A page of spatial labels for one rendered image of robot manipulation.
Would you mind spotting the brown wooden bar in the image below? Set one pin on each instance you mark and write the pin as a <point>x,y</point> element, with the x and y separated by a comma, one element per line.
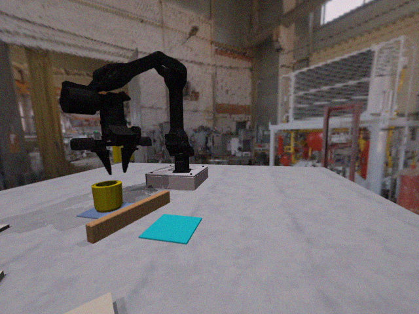
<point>115,221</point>

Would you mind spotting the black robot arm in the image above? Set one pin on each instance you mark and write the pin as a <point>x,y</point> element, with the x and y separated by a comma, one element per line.
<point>82,99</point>

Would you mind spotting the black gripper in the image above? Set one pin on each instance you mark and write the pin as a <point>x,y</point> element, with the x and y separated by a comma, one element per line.
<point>99,146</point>

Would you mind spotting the yellow cup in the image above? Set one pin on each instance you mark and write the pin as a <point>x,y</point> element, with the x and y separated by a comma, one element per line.
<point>107,195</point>

